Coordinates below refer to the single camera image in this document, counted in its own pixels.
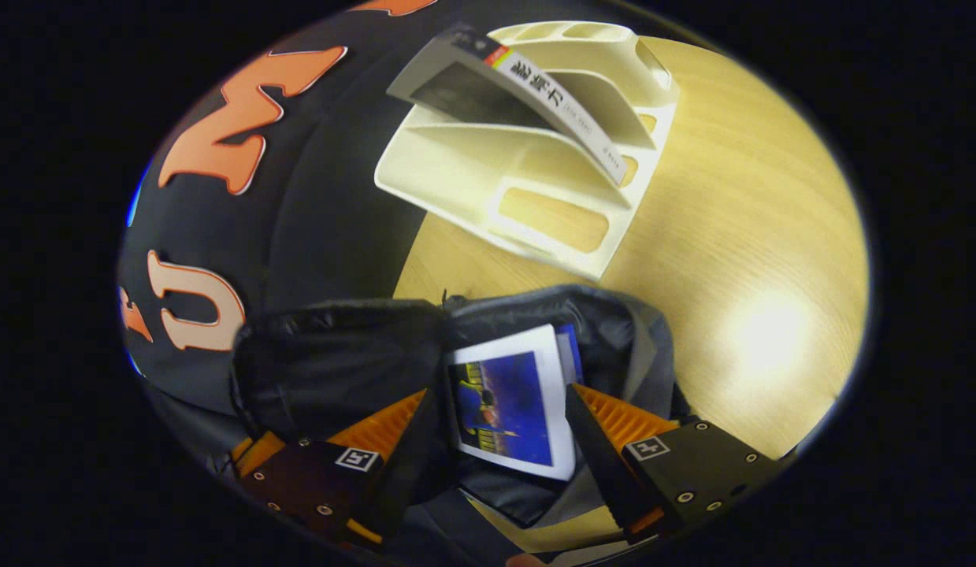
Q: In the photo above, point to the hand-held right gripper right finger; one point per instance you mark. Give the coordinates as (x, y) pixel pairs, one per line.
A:
(602, 465)

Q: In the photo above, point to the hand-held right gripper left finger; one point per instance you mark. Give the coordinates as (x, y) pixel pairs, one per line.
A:
(409, 472)

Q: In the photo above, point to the blue cover book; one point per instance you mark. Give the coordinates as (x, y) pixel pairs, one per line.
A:
(511, 402)

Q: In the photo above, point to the grey schoolbag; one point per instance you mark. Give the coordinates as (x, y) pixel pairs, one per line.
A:
(338, 354)

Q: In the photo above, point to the white bookshelf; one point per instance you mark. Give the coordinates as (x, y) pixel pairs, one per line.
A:
(472, 165)

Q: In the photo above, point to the grey cover book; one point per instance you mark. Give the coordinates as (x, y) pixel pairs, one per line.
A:
(464, 90)

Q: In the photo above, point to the black backdrop cloth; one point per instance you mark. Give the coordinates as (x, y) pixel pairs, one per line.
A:
(322, 197)

